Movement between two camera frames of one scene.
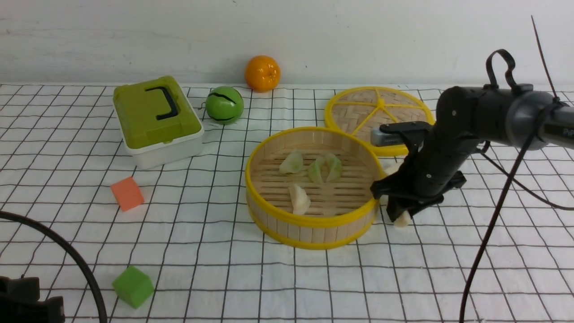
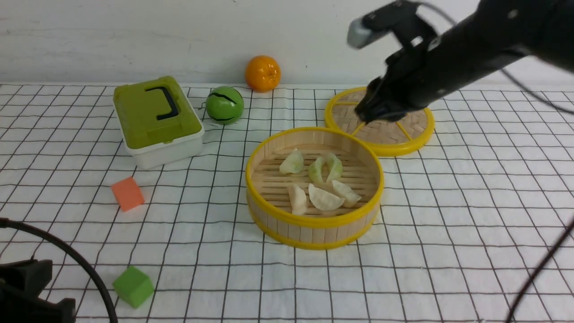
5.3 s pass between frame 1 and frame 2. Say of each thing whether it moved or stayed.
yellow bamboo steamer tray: stayed
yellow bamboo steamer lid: stayed
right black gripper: moved
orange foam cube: stayed
